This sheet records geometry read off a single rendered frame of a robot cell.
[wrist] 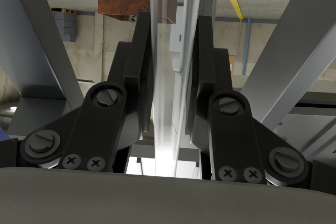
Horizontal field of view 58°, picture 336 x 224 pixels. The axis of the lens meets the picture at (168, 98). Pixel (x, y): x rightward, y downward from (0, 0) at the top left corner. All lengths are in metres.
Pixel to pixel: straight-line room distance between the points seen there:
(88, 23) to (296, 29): 10.83
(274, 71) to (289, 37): 0.04
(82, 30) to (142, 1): 7.98
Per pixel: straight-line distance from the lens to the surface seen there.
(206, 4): 0.54
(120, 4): 3.31
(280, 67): 0.28
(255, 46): 9.51
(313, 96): 0.77
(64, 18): 10.60
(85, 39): 11.08
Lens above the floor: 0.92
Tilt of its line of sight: 10 degrees up
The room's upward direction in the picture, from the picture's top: 176 degrees counter-clockwise
